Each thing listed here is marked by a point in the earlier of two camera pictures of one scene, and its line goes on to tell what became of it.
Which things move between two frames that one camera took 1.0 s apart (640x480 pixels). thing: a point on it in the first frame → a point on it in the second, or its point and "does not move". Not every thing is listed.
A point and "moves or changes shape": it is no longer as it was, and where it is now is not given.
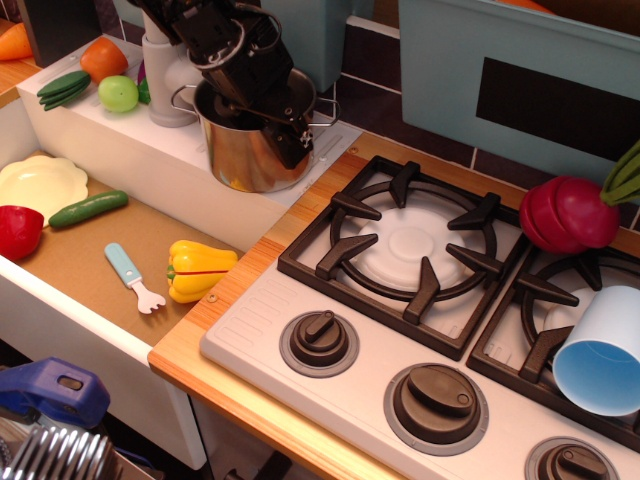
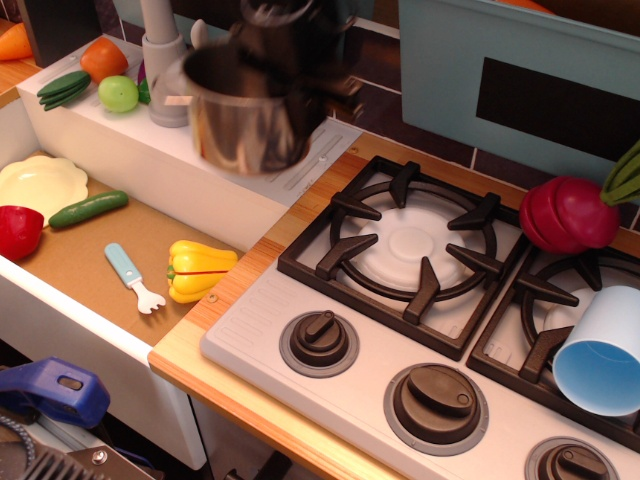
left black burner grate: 410,254 does not move
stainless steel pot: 236,144 moves or changes shape
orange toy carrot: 15,43 does not move
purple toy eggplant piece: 143,86 does not move
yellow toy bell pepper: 194,270 does not move
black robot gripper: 240,46 → 301,42
